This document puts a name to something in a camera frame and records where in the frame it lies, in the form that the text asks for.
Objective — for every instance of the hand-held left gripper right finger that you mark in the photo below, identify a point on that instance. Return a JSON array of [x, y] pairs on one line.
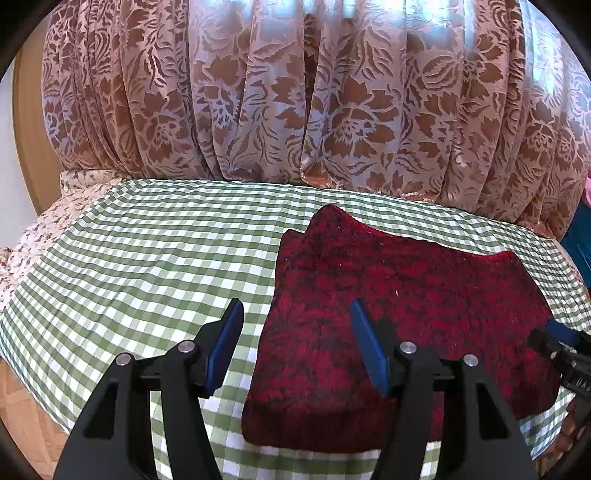
[[369, 346]]

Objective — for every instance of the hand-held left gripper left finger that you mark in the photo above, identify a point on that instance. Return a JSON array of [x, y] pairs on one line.
[[225, 344]]

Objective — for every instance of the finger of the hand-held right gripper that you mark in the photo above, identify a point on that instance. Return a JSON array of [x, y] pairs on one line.
[[551, 339]]

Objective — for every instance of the dark red knitted sweater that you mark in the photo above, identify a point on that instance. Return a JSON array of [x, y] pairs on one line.
[[415, 295]]

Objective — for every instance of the teal cloth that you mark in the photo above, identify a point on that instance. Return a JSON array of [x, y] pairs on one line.
[[577, 242]]

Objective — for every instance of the green checkered bedsheet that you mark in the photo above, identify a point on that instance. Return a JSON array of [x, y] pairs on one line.
[[138, 258]]

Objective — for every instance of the pink cloth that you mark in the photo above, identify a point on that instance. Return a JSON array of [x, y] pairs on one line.
[[587, 189]]

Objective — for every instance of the white floral bedsheet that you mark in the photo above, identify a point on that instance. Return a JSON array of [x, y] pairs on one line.
[[41, 235]]

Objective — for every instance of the brown floral curtain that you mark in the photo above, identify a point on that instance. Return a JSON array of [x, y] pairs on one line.
[[277, 92]]

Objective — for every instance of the white sheer curtain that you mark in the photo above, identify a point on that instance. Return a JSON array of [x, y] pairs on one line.
[[558, 60]]

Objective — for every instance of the wooden headboard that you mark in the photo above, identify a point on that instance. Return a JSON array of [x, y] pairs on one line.
[[34, 138]]

